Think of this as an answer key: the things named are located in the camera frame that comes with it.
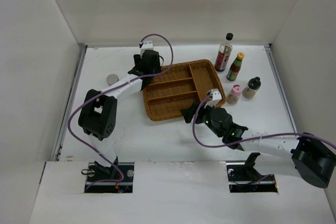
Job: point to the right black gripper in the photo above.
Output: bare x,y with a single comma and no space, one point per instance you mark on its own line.
188,113

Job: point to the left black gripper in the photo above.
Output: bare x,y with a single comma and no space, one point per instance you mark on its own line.
157,68

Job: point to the pink lid spice shaker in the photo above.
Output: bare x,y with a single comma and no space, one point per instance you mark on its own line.
234,94

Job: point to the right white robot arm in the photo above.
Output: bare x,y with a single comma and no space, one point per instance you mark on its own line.
300,155

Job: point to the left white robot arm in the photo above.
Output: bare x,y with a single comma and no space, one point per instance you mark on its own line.
98,117

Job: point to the brown wicker divided basket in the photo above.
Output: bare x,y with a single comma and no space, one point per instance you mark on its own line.
184,84

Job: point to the sago jar blue label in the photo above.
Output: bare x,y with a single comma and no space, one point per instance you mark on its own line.
111,79

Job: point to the red sauce bottle green label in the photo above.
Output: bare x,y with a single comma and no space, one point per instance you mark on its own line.
235,67

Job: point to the black lid pepper shaker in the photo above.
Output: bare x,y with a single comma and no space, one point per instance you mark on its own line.
251,88

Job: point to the tall dark vinegar bottle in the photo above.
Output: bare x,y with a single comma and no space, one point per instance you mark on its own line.
223,54

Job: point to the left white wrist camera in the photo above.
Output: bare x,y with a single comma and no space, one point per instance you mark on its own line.
146,45

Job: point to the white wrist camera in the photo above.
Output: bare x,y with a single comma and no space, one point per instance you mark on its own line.
146,45
214,97

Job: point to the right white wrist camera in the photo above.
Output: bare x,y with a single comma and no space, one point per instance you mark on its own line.
214,97

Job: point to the left metal table rail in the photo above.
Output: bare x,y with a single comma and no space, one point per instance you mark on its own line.
74,83

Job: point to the metal table rail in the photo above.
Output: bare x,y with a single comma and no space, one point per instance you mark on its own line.
279,85
74,83

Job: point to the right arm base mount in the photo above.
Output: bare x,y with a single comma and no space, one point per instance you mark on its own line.
243,178

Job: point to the right metal table rail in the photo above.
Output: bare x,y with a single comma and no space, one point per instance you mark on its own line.
279,85

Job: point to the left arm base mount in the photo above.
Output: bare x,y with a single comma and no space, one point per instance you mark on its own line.
102,179

